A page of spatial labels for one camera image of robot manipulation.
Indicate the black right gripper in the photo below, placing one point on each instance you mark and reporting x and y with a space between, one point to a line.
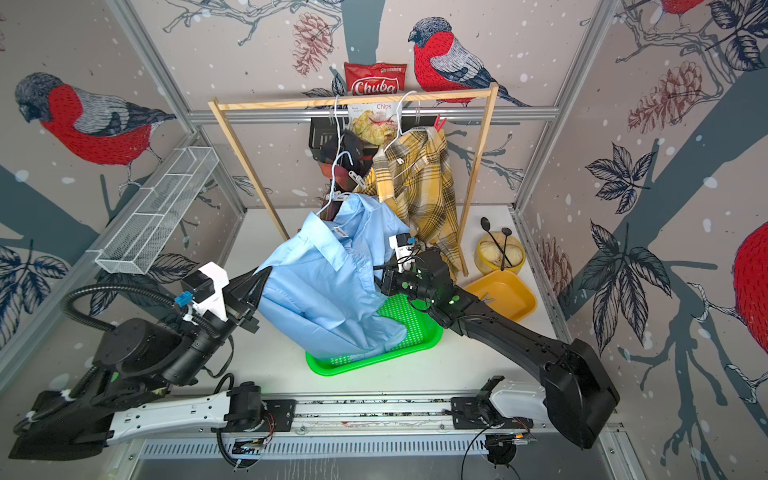
390 280

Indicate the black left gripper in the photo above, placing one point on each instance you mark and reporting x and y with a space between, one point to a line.
239 306

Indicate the light blue long-sleeve shirt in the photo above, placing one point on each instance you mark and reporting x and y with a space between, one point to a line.
321 292

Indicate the white wire hanger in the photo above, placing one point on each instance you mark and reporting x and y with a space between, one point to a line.
339 185

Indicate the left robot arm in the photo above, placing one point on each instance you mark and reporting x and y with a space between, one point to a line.
136 363

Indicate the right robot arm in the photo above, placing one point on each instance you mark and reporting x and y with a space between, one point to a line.
579 394

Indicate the long black spoon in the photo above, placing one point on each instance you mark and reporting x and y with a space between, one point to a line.
490 248

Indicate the white hanger of red shirt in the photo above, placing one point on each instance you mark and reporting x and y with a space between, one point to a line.
339 133

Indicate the yellow bamboo steamer basket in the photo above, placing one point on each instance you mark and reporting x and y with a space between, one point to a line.
515 250

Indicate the yellow plastic tray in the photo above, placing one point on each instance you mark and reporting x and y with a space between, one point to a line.
513 298

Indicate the short black spoon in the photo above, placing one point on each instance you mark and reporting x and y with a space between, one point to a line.
505 261

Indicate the yellow plaid flannel shirt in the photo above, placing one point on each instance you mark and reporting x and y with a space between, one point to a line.
413 177

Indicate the white clothespin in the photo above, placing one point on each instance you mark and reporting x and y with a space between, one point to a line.
359 181

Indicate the dark red plaid shirt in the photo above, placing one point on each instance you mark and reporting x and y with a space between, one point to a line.
363 156

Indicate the wooden clothes rack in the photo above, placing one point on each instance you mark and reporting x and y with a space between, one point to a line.
219 111

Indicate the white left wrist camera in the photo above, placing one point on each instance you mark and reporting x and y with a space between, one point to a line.
202 293

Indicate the white wire mesh basket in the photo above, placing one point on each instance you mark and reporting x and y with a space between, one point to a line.
138 242

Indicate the black wall basket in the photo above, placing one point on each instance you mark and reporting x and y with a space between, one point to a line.
323 130

